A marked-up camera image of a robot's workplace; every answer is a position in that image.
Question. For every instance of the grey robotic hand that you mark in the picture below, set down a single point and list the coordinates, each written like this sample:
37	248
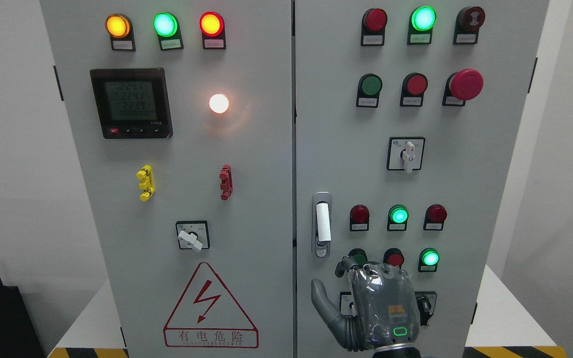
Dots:
387	312

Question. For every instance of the silver swing door handle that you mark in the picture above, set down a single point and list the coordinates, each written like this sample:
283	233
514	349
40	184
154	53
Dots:
321	224

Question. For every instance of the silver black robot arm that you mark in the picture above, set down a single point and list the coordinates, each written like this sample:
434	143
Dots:
397	351

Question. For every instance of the right grey cabinet door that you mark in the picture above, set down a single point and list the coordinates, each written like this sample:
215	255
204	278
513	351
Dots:
343	150

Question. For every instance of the grey cabinet door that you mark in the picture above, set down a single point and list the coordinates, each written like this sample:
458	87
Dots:
343	150
250	233

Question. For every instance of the left grey cabinet door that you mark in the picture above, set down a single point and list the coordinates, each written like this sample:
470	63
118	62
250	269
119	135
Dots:
250	233

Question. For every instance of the red push button lower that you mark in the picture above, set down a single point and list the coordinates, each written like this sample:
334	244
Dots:
393	257

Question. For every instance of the red push button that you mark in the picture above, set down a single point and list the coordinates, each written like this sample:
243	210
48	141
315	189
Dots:
393	257
413	89

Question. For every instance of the green push button lower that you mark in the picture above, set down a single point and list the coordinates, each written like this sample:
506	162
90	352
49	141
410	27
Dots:
359	255

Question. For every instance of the green push button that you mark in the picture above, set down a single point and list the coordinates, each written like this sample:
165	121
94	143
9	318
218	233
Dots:
359	255
368	91

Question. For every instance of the green lit button lower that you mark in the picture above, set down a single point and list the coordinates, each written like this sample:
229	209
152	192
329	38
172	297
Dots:
428	260

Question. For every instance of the green lit lamp middle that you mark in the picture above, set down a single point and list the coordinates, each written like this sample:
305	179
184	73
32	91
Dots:
397	218

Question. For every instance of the green lit lamp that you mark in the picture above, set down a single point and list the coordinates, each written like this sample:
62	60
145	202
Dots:
397	218
420	26

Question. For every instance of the red lamp middle left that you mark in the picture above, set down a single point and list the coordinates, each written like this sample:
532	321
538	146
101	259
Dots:
359	218

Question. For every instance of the red lamp middle right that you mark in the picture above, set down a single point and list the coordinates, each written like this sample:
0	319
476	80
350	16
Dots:
434	219

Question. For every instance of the white platform with hazard stripes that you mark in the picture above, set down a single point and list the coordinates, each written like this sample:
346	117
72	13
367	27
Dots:
502	328

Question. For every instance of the red triangle warning sticker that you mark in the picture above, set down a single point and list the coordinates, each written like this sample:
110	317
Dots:
207	315

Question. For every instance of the red terminal connector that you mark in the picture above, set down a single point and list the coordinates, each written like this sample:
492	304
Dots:
226	185

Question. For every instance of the green push button upper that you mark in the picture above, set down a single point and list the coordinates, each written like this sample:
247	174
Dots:
368	91

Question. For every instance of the red push button upper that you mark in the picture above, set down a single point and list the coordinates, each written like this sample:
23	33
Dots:
413	89

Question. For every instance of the red mushroom emergency stop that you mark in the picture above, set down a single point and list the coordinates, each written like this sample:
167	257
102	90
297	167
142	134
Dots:
462	86

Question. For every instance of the white glowing indicator lamp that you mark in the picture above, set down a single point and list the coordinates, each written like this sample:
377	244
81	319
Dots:
219	103

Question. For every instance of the yellow terminal connector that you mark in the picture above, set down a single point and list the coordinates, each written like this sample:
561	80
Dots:
146	183

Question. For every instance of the red lamp top right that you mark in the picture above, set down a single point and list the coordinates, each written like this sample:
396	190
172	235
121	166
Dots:
373	26

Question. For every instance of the green lit lamp top right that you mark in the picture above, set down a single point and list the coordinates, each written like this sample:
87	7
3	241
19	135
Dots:
420	26

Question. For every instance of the dark red buzzer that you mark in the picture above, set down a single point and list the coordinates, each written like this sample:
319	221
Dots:
468	23

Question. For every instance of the black digital power meter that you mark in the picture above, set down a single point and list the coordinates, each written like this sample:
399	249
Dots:
132	103

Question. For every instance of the red indicator lamp top left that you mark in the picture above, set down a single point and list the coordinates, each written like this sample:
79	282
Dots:
213	33

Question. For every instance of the green indicator lamp top left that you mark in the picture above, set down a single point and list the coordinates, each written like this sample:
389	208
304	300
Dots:
168	31

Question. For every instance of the black box at left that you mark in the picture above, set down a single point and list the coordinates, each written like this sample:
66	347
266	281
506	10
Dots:
18	338

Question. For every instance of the yellow indicator lamp top left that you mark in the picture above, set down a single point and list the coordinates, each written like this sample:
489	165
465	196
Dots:
120	32

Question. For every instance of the lower white selector switch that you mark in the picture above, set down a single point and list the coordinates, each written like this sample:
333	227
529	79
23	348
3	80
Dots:
347	304

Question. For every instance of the black key selector switch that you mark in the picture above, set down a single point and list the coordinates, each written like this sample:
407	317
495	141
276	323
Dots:
426	302

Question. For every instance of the upper right white selector switch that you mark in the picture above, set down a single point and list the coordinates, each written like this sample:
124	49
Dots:
405	154

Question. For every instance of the left door white selector switch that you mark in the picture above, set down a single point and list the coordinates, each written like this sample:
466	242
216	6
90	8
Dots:
193	235

